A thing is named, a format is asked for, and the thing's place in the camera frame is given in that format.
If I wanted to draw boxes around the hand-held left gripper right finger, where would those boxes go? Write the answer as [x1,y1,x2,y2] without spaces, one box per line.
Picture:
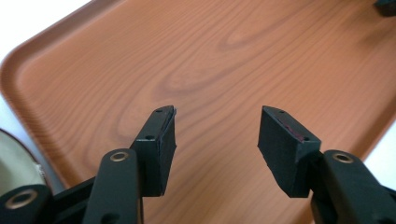
[257,105,322,199]

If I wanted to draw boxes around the wood-grain brown tray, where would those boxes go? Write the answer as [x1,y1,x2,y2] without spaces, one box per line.
[0,0,396,224]

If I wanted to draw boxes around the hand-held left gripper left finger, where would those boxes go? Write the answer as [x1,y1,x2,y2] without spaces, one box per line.
[129,105,177,198]

